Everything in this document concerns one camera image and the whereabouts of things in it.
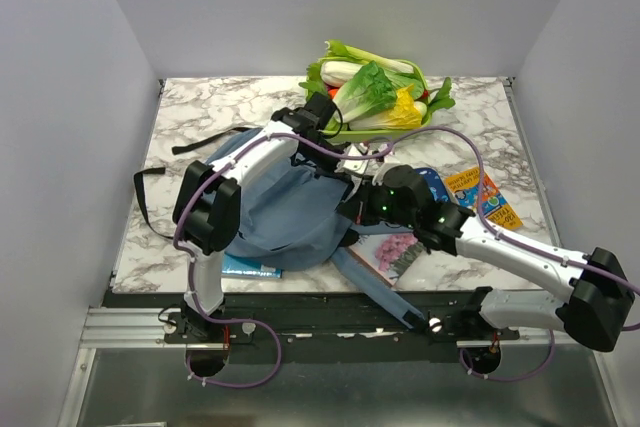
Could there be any green vegetable tray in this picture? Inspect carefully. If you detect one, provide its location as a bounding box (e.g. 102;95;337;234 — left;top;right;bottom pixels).
300;59;429;140

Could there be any teal blue book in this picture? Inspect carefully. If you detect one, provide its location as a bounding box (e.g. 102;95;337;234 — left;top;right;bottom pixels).
222;254;282;279

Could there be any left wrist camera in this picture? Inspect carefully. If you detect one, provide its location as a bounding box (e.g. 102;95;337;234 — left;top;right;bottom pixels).
336;143;369;176

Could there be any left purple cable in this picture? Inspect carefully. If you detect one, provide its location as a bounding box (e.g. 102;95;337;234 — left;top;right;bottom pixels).
172;130;396;391

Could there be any yellow napa cabbage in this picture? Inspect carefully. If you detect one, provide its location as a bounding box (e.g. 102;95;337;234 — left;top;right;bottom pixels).
349;84;427;131

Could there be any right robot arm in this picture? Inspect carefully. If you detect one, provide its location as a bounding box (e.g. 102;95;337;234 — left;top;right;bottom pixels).
338;165;634;352

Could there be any orange blue children's book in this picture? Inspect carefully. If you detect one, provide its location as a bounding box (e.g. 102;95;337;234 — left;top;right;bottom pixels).
444;167;523;231

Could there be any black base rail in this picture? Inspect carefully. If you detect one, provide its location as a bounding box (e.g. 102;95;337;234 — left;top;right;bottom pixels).
103;291;525;365

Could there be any celery stalk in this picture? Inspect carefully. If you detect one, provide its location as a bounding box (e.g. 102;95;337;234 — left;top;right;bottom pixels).
325;39;416;74

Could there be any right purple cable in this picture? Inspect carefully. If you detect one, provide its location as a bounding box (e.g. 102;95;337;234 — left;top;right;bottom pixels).
369;125;640;382

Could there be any purple cable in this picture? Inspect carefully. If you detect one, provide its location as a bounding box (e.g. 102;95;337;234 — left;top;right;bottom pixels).
172;130;396;391
369;125;640;382

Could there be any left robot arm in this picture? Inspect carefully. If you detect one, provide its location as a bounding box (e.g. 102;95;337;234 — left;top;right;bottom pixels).
173;94;350;342

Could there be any blue student backpack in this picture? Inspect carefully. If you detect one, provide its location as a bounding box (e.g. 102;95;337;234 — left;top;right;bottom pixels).
132;126;431;333

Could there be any blue dinosaur pencil case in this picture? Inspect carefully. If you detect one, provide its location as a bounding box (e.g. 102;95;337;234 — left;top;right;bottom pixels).
415;167;451;202

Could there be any designer fate flower book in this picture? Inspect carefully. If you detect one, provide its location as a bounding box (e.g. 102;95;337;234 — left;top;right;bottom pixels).
348;233;424;286

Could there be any green napa cabbage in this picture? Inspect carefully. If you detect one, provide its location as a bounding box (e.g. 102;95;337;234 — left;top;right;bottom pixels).
333;61;397;124

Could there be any spinach bunch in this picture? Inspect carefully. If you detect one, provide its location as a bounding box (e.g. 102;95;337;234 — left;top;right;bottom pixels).
428;77;456;115

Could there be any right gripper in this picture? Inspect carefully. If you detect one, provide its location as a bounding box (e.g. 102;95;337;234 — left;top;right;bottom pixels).
336;175;417;230

